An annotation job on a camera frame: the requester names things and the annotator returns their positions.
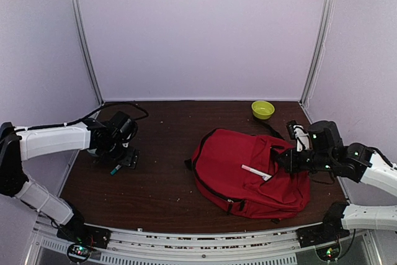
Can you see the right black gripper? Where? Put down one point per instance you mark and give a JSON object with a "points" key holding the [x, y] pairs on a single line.
{"points": [[291, 166]]}

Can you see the front aluminium rail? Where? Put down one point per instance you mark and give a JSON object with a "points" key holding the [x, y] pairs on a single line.
{"points": [[275, 246]]}

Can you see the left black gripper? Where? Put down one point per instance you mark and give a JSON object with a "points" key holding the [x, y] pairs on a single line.
{"points": [[130, 159]]}

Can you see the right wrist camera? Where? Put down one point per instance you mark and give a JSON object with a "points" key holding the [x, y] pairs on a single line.
{"points": [[299, 134]]}

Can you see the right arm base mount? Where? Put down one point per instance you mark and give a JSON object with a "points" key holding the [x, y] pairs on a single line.
{"points": [[324, 239]]}

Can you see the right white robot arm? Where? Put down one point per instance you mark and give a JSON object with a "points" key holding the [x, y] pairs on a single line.
{"points": [[364, 165]]}

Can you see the right aluminium frame post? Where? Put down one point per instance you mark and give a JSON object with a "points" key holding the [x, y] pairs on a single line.
{"points": [[317, 56]]}

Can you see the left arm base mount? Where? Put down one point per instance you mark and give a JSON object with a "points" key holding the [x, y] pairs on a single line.
{"points": [[84, 247]]}

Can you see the aluminium frame post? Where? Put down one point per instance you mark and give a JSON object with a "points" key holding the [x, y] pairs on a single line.
{"points": [[317, 56], [85, 51]]}

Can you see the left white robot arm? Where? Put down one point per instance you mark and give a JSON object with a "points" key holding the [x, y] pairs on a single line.
{"points": [[30, 145]]}

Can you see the lime green bowl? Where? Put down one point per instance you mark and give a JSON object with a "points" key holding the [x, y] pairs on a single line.
{"points": [[262, 110]]}

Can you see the red backpack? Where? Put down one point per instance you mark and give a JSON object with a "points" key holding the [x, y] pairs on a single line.
{"points": [[216, 166]]}

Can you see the teal capped white marker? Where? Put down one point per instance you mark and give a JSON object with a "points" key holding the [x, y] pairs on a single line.
{"points": [[116, 169]]}

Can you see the pink capped white marker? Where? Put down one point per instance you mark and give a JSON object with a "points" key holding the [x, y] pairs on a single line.
{"points": [[263, 175]]}

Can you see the left aluminium frame post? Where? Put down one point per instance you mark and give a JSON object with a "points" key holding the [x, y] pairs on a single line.
{"points": [[85, 51]]}

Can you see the pale blue ceramic bowl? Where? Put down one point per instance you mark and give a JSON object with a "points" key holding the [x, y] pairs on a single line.
{"points": [[92, 152]]}

